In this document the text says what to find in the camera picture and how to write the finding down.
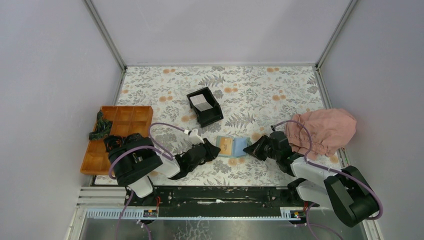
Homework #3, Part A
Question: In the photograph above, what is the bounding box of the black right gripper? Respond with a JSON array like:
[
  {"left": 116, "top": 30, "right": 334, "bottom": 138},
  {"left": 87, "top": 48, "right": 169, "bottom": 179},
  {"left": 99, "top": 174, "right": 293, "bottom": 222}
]
[{"left": 243, "top": 134, "right": 280, "bottom": 162}]

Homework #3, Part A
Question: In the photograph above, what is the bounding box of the gold credit card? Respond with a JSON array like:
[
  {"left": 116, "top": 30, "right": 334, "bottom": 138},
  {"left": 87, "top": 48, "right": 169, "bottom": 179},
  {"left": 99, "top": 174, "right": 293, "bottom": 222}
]
[{"left": 218, "top": 137, "right": 234, "bottom": 156}]

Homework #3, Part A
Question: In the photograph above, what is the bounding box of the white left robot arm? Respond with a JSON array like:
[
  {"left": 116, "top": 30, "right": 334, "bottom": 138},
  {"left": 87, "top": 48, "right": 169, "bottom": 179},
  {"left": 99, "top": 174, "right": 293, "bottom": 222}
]
[{"left": 103, "top": 133, "right": 221, "bottom": 206}]

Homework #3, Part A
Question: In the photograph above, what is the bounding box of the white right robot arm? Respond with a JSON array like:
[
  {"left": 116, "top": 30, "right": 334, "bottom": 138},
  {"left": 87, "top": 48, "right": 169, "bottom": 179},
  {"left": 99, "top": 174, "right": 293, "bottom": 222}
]
[{"left": 243, "top": 131, "right": 382, "bottom": 227}]

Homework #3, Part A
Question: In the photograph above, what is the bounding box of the black card box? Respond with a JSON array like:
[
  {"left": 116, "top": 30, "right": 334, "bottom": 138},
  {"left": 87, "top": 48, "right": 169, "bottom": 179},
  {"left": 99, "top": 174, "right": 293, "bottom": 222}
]
[{"left": 186, "top": 87, "right": 224, "bottom": 128}]

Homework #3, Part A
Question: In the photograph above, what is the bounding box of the stack of white cards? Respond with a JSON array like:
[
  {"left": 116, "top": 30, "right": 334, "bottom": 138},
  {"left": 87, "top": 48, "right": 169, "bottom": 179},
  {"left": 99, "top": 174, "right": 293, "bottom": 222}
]
[{"left": 189, "top": 94, "right": 213, "bottom": 112}]

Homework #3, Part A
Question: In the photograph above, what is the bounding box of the pink cloth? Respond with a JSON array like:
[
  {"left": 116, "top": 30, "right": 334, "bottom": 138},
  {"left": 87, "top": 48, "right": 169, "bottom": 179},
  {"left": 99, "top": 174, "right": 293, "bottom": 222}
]
[{"left": 284, "top": 108, "right": 357, "bottom": 160}]

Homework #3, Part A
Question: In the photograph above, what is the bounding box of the orange compartment tray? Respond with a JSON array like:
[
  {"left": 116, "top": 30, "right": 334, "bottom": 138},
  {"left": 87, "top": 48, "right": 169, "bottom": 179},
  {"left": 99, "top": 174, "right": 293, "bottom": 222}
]
[{"left": 80, "top": 106, "right": 154, "bottom": 175}]

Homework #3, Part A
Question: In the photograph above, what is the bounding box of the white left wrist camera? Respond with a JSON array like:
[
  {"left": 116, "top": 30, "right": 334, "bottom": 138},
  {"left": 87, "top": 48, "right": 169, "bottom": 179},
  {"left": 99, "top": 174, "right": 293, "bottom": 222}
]
[{"left": 184, "top": 128, "right": 205, "bottom": 145}]

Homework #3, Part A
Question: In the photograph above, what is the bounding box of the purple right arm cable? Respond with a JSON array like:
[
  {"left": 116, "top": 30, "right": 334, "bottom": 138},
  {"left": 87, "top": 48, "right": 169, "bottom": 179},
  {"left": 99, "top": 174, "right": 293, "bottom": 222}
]
[{"left": 270, "top": 119, "right": 384, "bottom": 221}]

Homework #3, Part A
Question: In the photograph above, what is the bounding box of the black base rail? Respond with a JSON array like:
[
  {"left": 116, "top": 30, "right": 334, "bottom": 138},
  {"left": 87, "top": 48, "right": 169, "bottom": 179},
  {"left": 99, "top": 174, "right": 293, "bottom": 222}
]
[{"left": 124, "top": 185, "right": 307, "bottom": 218}]

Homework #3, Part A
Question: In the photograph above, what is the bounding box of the black coiled strap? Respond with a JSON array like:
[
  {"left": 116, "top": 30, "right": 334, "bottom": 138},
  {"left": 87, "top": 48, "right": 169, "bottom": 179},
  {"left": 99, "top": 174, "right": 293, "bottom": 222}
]
[{"left": 103, "top": 133, "right": 144, "bottom": 153}]

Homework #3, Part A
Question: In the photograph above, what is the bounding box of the green patterned strap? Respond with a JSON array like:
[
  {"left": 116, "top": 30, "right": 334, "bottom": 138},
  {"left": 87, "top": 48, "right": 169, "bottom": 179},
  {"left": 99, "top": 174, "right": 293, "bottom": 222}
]
[{"left": 88, "top": 110, "right": 114, "bottom": 141}]

